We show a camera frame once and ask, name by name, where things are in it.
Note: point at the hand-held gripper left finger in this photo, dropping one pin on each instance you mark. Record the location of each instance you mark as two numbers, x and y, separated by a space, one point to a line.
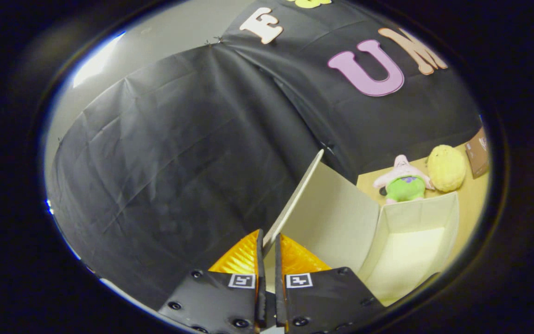
220 301

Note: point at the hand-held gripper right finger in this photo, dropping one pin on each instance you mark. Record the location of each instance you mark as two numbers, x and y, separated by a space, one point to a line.
327 301

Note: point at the cream fabric storage box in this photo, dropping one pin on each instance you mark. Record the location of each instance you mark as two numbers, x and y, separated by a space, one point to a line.
336 218

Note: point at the pink starfish plush toy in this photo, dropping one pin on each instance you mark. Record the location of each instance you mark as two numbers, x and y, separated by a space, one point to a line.
405 185

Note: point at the yellow round plush toy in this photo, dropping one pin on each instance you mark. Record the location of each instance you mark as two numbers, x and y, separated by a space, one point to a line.
447 168

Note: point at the brown cover book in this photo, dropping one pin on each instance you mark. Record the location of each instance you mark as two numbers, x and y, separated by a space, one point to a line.
478 155

